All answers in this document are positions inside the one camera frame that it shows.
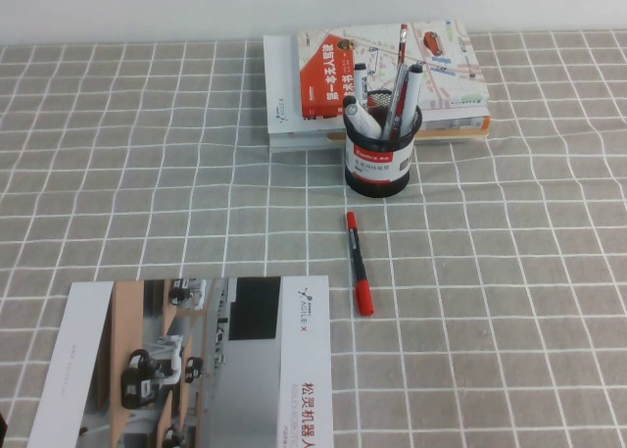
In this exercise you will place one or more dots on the white booklet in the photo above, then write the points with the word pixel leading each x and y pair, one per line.
pixel 280 90
pixel 303 143

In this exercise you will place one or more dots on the black mesh pen holder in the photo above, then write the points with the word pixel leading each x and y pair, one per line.
pixel 377 166

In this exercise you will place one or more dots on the white marker black cap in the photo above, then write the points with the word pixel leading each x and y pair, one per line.
pixel 415 87
pixel 365 119
pixel 360 83

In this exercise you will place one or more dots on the grey white checked tablecloth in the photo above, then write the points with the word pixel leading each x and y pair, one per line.
pixel 490 320

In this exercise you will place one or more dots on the thick book orange spine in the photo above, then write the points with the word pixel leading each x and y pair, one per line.
pixel 455 119

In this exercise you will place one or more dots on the red black double-ended marker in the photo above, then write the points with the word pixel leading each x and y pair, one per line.
pixel 360 266

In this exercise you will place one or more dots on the red gel pen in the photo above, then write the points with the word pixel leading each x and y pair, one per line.
pixel 403 46

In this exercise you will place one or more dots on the AgileX robot brochure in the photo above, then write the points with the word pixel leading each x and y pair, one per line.
pixel 245 369

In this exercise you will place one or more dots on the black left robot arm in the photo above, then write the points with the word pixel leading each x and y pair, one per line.
pixel 2 424

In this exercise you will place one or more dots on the beige flat book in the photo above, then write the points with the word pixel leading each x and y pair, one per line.
pixel 450 134

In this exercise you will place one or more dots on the silver pen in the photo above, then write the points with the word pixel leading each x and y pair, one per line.
pixel 394 102

